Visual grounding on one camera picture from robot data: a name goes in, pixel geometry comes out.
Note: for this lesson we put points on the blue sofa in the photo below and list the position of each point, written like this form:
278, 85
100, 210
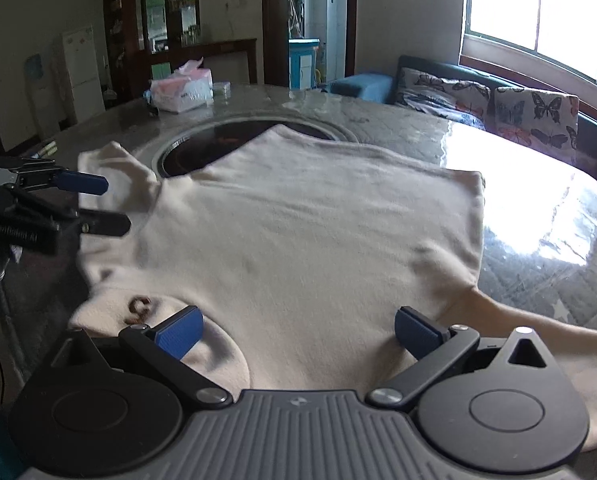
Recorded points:
443, 67

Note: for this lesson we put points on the window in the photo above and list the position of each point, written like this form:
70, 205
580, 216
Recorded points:
528, 5

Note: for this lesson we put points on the pink tissue pack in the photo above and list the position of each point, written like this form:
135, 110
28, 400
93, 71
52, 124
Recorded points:
181, 90

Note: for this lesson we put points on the cream sweater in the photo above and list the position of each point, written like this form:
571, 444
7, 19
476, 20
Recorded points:
303, 240

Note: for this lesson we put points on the butterfly print pillow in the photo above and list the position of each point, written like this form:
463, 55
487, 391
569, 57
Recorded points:
448, 85
438, 110
533, 120

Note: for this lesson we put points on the small clear plastic container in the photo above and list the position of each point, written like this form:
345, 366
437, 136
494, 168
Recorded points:
223, 90

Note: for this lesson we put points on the small blue cabinet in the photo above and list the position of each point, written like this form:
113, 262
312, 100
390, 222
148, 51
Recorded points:
302, 65

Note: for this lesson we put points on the blue sofa armrest cushion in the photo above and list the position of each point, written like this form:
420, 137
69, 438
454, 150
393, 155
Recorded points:
361, 87

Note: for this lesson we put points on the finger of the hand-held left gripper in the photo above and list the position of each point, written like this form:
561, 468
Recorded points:
106, 225
86, 183

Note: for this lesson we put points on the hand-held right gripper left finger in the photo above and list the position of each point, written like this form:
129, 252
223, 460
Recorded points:
178, 335

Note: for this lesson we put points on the dark wooden display cabinet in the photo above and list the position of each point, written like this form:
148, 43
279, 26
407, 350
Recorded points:
128, 35

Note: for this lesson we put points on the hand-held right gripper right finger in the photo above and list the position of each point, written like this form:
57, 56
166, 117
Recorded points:
418, 332

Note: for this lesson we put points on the dark wooden door frame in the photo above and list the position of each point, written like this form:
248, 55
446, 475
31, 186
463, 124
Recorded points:
273, 20

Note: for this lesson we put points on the water dispenser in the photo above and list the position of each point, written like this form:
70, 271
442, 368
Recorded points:
41, 95

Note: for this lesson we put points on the round black induction cooktop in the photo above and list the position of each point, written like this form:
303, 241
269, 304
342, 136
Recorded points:
213, 142

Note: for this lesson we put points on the white refrigerator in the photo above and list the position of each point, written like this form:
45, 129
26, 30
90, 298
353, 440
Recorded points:
83, 75

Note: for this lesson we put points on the dark wooden sideboard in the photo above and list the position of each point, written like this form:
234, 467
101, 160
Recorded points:
233, 60

